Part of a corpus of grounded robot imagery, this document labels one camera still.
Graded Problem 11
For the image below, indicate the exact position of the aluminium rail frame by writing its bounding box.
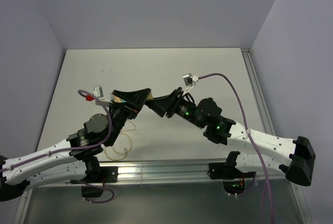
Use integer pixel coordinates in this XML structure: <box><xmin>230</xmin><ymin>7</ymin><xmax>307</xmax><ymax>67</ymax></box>
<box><xmin>15</xmin><ymin>47</ymin><xmax>313</xmax><ymax>224</ymax></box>

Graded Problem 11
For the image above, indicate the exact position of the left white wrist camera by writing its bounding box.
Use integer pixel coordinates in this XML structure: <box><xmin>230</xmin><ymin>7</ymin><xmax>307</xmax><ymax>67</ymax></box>
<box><xmin>85</xmin><ymin>86</ymin><xmax>111</xmax><ymax>106</ymax></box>

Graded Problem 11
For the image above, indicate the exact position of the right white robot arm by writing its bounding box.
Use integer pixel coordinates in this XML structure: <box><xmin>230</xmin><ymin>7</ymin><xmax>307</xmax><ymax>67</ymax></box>
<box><xmin>145</xmin><ymin>88</ymin><xmax>316</xmax><ymax>187</ymax></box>

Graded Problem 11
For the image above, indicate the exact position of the teal triangular power strip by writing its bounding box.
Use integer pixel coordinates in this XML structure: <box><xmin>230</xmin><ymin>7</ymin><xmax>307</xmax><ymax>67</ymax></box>
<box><xmin>111</xmin><ymin>95</ymin><xmax>127</xmax><ymax>103</ymax></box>

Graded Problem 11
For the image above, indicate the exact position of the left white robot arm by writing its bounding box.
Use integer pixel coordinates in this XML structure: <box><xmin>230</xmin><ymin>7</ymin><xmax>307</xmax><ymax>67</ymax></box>
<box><xmin>1</xmin><ymin>88</ymin><xmax>151</xmax><ymax>202</ymax></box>

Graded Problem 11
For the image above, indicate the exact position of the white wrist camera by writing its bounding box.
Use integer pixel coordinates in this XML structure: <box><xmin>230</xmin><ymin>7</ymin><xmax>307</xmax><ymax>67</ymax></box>
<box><xmin>183</xmin><ymin>73</ymin><xmax>199</xmax><ymax>95</ymax></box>
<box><xmin>85</xmin><ymin>86</ymin><xmax>111</xmax><ymax>106</ymax></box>

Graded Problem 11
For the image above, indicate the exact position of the yellow cube block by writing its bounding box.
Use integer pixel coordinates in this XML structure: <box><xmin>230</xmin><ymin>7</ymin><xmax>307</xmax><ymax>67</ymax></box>
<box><xmin>146</xmin><ymin>93</ymin><xmax>153</xmax><ymax>101</ymax></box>

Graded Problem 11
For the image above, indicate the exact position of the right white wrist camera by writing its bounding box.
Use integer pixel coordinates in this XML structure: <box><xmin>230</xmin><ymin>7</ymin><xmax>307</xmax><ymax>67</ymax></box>
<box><xmin>183</xmin><ymin>73</ymin><xmax>199</xmax><ymax>95</ymax></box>

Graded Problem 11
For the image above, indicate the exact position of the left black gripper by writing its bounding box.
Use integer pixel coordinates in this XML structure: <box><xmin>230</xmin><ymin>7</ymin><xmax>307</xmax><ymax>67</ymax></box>
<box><xmin>107</xmin><ymin>88</ymin><xmax>151</xmax><ymax>145</ymax></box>

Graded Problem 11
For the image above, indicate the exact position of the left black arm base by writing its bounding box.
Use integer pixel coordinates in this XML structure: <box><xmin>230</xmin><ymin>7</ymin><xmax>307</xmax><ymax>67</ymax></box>
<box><xmin>70</xmin><ymin>166</ymin><xmax>118</xmax><ymax>204</ymax></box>

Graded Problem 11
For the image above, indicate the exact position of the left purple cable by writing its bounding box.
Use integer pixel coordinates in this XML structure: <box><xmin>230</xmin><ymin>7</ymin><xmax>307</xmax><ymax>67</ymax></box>
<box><xmin>0</xmin><ymin>89</ymin><xmax>116</xmax><ymax>204</ymax></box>

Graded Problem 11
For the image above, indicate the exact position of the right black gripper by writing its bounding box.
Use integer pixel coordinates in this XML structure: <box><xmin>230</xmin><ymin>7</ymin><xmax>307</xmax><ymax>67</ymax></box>
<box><xmin>146</xmin><ymin>86</ymin><xmax>206</xmax><ymax>129</ymax></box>

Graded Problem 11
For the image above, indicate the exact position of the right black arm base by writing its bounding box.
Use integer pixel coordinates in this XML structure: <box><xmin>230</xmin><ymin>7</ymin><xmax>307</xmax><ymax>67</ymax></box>
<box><xmin>207</xmin><ymin>151</ymin><xmax>257</xmax><ymax>198</ymax></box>

